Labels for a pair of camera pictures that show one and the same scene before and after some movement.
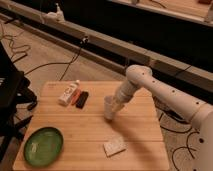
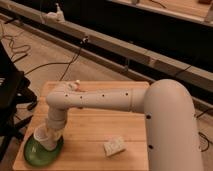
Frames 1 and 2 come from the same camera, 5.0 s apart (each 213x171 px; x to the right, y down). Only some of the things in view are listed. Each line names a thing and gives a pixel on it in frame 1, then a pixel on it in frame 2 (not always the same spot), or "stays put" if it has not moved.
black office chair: (14, 88) stays put
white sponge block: (115, 146) stays put
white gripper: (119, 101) → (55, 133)
